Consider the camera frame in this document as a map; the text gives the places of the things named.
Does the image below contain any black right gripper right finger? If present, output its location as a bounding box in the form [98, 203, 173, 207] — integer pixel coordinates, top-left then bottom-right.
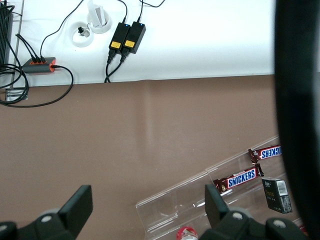
[199, 184, 308, 240]

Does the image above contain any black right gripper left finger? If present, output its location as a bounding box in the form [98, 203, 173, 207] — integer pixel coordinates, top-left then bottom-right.
[0, 184, 94, 240]

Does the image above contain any clear acrylic stepped stand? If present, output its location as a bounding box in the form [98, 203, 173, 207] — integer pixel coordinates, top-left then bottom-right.
[135, 134, 305, 240]

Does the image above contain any Snickers chocolate bar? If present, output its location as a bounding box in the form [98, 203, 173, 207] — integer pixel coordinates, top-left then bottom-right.
[212, 163, 265, 193]
[247, 144, 282, 165]

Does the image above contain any red can white lid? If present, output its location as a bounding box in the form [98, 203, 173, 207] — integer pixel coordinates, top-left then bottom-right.
[176, 226, 199, 240]

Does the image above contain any small black box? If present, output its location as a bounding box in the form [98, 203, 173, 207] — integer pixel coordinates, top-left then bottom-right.
[261, 176, 293, 215]

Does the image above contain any brown table mat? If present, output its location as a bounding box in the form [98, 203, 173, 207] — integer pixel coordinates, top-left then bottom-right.
[0, 74, 286, 240]

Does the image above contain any grey orange USB hub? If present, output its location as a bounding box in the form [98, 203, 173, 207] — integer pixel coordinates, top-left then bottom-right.
[21, 56, 58, 75]

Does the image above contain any black power adapter yellow label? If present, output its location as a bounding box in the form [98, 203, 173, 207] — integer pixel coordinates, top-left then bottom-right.
[121, 21, 147, 55]
[108, 21, 131, 52]

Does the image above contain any small black clip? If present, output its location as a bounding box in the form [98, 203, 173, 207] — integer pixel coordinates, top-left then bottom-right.
[77, 26, 91, 38]

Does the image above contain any white round stand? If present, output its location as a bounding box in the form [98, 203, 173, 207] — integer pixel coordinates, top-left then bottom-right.
[86, 11, 113, 35]

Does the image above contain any black finned box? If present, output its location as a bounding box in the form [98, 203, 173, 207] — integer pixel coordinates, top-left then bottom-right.
[0, 4, 14, 66]

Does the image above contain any white paper strip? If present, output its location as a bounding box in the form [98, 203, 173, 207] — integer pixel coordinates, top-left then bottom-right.
[86, 0, 106, 28]

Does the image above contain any silver metal bracket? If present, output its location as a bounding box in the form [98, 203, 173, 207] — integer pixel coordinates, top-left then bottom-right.
[4, 88, 29, 101]

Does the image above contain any looped black cable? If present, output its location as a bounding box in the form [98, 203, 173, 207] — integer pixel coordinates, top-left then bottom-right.
[0, 63, 30, 103]

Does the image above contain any black hub cable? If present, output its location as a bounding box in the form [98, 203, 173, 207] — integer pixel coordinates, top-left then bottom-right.
[0, 64, 75, 108]

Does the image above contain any thick black adapter cable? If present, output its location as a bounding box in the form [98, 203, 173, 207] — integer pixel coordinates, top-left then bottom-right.
[103, 49, 117, 84]
[104, 51, 130, 84]

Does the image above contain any black USB cable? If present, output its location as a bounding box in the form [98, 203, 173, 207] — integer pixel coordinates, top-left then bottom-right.
[15, 33, 36, 63]
[18, 34, 41, 63]

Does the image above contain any silver metal rail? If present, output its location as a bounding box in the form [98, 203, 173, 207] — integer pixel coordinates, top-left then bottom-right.
[12, 0, 26, 90]

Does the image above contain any thin black adapter cable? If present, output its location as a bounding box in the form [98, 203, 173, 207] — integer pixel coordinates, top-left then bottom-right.
[121, 0, 129, 24]
[136, 0, 166, 23]

